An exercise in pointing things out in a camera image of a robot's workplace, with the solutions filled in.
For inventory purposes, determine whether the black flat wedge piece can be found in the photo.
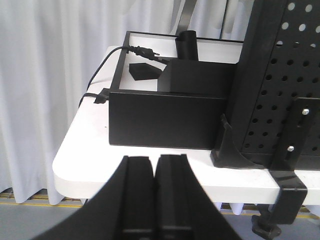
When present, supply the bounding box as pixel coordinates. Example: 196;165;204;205
129;63;163;81

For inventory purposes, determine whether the black pegboard foot bracket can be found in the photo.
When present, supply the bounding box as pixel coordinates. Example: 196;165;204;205
210;113;265;170

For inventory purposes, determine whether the black cable clip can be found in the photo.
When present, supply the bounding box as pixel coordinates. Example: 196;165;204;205
94;88;110;104

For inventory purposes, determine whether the black perforated pegboard panel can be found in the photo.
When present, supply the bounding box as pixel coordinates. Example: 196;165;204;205
227;0;320;165

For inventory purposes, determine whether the white standing desk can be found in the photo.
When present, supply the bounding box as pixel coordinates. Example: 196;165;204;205
52;45;320;206

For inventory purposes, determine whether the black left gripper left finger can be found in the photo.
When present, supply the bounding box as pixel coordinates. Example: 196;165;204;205
35;156;155;240

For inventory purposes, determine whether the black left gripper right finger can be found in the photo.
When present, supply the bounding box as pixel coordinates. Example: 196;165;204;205
155;154;240;240

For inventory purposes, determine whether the black inner box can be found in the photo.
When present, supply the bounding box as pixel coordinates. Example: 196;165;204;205
157;59;237;98

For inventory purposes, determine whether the black open tray box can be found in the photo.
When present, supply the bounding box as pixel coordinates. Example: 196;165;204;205
109;31;243;150

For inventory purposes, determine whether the black cylindrical holder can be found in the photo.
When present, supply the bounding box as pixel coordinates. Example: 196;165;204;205
175;30;199;61

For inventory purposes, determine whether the black power cable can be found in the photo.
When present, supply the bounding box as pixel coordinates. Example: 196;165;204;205
79;46;171;108

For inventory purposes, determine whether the black left pegboard clamp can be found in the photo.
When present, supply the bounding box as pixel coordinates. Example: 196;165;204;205
251;97;320;240

